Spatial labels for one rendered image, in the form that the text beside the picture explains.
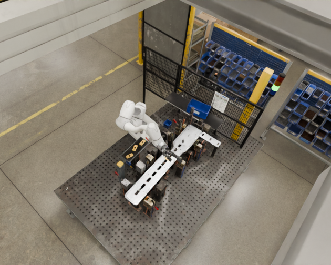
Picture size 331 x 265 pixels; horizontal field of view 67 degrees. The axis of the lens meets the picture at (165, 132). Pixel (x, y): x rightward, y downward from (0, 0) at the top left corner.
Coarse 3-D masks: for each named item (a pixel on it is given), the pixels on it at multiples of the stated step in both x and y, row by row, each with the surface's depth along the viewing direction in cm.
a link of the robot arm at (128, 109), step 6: (126, 102) 275; (132, 102) 277; (126, 108) 273; (132, 108) 276; (138, 108) 319; (144, 108) 336; (120, 114) 276; (126, 114) 274; (132, 114) 280; (138, 114) 324
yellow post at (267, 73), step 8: (264, 72) 276; (272, 72) 276; (264, 80) 282; (256, 88) 295; (264, 88) 295; (256, 96) 302; (248, 104) 317; (240, 120) 342; (240, 128) 351; (232, 136) 371
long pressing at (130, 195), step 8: (192, 128) 347; (184, 136) 338; (192, 136) 339; (176, 144) 329; (184, 144) 330; (192, 144) 332; (176, 152) 321; (160, 160) 312; (152, 168) 304; (168, 168) 306; (144, 176) 297; (152, 176) 298; (160, 176) 299; (136, 184) 290; (152, 184) 292; (128, 192) 283; (144, 192) 284; (136, 200) 278
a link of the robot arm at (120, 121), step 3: (120, 117) 275; (123, 117) 274; (117, 120) 280; (120, 120) 275; (123, 120) 274; (126, 120) 275; (129, 120) 279; (117, 123) 279; (120, 123) 276; (123, 123) 274; (120, 126) 276; (123, 126) 273; (123, 129) 277
